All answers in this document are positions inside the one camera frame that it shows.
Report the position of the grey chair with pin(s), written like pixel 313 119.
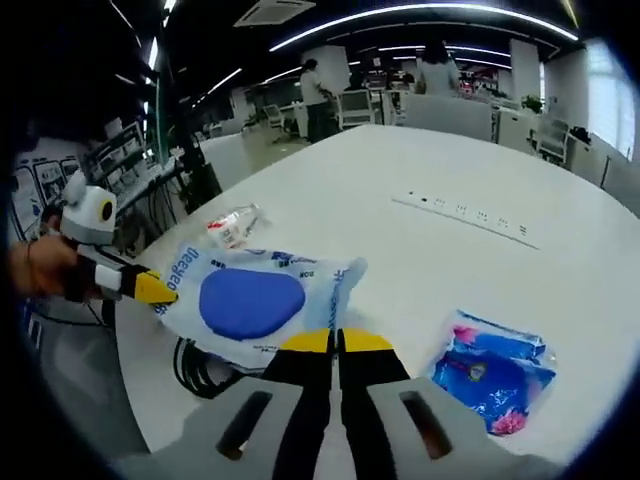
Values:
pixel 85 380

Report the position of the white table socket panel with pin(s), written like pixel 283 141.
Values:
pixel 465 212

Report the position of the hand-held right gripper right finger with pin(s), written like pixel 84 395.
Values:
pixel 370 415

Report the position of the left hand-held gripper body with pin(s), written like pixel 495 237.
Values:
pixel 90 220

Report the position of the ceiling air conditioner vent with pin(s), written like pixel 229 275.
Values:
pixel 272 12

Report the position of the clear plastic bottle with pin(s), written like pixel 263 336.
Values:
pixel 235 227

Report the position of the green potted plant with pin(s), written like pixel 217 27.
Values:
pixel 532 103

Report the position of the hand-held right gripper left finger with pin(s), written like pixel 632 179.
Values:
pixel 295 410

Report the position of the black bag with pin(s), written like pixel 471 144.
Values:
pixel 581 135

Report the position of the white blue wipes bag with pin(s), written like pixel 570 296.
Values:
pixel 250 300

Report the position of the blue bordered poster board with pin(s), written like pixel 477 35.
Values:
pixel 42 180

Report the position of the person's left hand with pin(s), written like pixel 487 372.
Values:
pixel 52 267

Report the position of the white table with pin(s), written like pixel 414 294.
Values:
pixel 400 280

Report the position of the blue tissue packet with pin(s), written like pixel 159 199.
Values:
pixel 492 375

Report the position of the white mesh office chair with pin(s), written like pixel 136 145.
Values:
pixel 355 107
pixel 552 137
pixel 274 116

